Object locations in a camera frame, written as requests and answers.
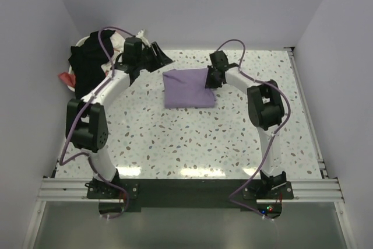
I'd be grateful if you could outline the coral orange t shirt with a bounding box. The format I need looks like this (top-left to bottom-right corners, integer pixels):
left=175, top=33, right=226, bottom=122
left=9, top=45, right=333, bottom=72
left=58, top=72, right=76, bottom=88

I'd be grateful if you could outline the black t shirt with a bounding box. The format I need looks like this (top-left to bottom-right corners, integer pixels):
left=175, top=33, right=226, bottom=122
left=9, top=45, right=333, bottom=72
left=68, top=31, right=110, bottom=99

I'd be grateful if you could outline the white t shirt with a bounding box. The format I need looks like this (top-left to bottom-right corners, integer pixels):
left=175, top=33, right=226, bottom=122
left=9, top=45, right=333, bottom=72
left=101, top=31, right=125, bottom=75

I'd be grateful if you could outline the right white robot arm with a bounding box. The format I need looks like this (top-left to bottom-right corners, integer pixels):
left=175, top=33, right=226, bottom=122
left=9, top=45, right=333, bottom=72
left=205, top=51, right=290, bottom=198

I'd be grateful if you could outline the aluminium frame rail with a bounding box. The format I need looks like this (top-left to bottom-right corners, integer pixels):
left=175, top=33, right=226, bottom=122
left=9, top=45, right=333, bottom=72
left=22, top=176, right=91, bottom=249

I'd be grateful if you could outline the purple t shirt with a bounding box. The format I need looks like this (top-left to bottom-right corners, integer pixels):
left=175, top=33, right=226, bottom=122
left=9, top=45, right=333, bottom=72
left=163, top=68, right=216, bottom=109

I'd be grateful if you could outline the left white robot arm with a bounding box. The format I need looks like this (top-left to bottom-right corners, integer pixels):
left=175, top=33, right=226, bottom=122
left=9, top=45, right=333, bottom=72
left=59, top=36, right=172, bottom=198

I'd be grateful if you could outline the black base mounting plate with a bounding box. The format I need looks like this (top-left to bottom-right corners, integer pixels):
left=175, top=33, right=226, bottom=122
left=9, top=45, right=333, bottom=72
left=85, top=179, right=294, bottom=214

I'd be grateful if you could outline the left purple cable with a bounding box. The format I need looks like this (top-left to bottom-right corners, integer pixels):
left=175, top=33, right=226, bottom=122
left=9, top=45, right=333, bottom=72
left=59, top=26, right=139, bottom=220

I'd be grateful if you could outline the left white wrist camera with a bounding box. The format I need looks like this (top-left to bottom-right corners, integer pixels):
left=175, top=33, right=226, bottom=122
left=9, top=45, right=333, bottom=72
left=136, top=29, right=147, bottom=42

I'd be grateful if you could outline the white laundry basket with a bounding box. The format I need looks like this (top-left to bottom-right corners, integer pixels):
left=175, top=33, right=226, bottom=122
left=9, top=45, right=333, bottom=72
left=67, top=36, right=89, bottom=92

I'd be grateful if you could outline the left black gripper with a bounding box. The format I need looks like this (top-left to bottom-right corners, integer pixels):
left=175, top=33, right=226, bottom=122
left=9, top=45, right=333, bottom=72
left=136, top=42, right=172, bottom=73

